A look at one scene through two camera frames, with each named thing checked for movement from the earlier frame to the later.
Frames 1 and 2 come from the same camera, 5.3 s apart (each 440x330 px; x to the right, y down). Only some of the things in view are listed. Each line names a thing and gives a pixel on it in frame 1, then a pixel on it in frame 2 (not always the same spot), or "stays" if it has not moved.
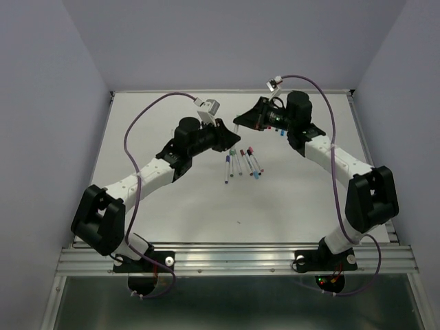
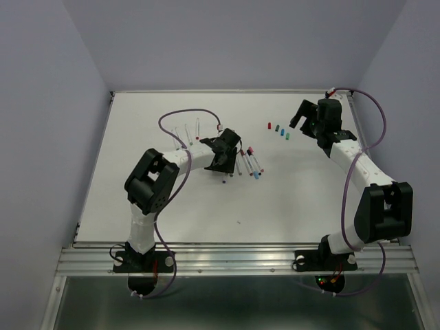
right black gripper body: (277, 117) → (316, 126)
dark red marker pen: (246, 162) stays
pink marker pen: (251, 150) stays
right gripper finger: (252, 117) → (305, 109)
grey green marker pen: (237, 162) stays
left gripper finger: (228, 138) → (224, 161)
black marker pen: (249, 154) stays
